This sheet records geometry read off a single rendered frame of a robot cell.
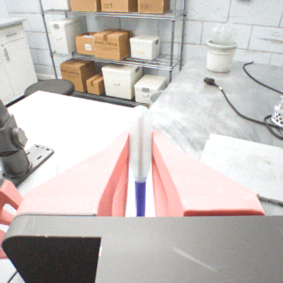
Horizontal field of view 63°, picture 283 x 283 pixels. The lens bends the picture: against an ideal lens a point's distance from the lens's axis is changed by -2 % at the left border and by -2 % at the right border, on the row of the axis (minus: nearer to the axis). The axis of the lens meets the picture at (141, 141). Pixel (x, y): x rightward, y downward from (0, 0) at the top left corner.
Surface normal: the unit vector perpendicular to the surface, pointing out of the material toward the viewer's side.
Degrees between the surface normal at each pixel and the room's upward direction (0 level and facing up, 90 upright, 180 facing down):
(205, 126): 0
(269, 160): 0
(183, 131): 0
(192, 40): 90
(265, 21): 90
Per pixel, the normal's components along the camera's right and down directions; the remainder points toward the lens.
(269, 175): -0.01, -0.81
